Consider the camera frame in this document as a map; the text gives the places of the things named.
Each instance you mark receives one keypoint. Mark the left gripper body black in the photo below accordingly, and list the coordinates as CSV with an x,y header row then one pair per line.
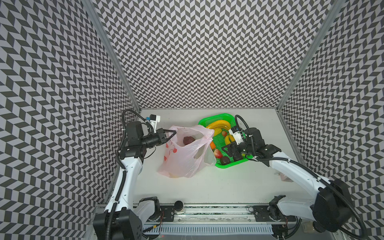
x,y
156,138

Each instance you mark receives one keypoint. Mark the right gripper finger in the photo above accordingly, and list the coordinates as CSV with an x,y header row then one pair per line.
x,y
237,154
230,149

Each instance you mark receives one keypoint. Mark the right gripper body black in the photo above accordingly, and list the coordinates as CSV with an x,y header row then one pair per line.
x,y
240,145

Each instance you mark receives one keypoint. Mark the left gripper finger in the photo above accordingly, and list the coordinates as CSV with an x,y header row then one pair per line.
x,y
169,131
168,137

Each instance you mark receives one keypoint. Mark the dark purple fake passionfruit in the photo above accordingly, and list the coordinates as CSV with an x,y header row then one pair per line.
x,y
188,140

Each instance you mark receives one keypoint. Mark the small orange fake tangerine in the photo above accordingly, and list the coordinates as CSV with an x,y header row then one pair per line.
x,y
213,146

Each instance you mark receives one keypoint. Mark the pink plastic bag peach print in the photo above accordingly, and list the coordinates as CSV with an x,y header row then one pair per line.
x,y
186,161

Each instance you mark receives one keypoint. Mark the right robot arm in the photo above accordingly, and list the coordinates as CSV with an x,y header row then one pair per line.
x,y
330,206

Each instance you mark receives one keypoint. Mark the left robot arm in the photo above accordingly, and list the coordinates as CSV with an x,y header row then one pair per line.
x,y
121,220

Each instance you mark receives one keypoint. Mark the small yellow fake banana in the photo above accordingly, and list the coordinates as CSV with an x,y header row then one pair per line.
x,y
229,139

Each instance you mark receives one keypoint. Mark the dark fake plum right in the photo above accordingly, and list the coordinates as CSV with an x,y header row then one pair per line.
x,y
225,161

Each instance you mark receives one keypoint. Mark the yellow fake banana bunch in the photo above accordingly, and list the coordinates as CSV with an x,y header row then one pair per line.
x,y
219,126

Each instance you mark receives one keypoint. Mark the green plastic basket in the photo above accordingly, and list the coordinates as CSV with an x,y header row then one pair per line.
x,y
219,140

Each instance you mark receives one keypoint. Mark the white ribbed vent strip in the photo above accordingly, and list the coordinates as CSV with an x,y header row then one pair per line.
x,y
211,230

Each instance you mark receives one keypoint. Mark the black round cap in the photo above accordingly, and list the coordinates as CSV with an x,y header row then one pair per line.
x,y
318,228

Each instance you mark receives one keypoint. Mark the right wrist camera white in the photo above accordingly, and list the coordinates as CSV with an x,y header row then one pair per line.
x,y
237,134

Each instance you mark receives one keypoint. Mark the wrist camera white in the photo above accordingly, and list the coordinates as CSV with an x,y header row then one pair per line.
x,y
153,120
237,134

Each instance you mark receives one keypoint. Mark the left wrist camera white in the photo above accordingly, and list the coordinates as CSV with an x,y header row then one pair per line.
x,y
153,120

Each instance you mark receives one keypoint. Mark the pink object near wall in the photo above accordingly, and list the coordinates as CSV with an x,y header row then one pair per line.
x,y
283,177

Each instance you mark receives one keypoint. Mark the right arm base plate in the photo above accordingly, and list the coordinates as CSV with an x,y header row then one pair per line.
x,y
271,212

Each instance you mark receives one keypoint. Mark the black knob on rail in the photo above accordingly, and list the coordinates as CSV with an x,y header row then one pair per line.
x,y
178,206

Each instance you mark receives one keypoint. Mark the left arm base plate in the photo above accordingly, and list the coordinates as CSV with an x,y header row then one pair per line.
x,y
162,213

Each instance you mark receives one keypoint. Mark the aluminium front rail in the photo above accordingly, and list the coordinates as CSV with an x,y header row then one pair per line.
x,y
234,213

